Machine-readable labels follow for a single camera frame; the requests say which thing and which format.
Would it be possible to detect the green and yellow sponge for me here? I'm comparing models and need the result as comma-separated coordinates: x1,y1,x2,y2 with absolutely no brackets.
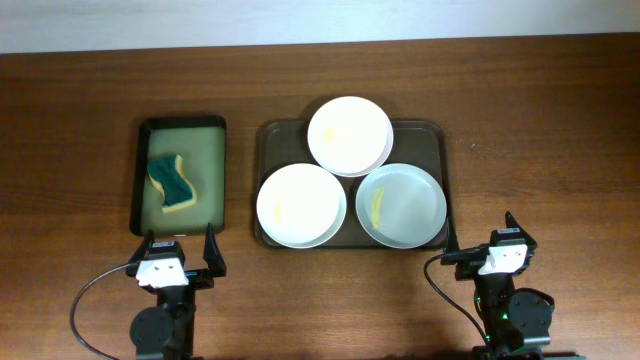
147,154,197,214

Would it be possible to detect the small black soapy tray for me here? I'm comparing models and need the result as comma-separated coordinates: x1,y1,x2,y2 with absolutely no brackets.
129,115,226,236

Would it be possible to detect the light grey plate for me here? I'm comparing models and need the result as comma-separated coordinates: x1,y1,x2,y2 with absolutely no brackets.
355,163,448,249

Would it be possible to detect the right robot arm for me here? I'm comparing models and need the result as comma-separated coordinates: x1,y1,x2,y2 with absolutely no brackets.
441,212,555,359

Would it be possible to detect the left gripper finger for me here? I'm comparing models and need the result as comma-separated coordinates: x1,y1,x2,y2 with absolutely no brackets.
203,223,227,277
129,230,155,264

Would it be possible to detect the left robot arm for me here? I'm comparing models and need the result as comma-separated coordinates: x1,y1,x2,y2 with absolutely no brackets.
126,224,227,360

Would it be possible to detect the white plate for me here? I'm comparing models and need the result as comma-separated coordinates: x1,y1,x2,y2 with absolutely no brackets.
307,96,394,177
256,163,347,249

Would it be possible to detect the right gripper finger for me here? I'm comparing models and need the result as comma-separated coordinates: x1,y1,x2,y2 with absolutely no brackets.
505,211,523,231
444,215,460,253

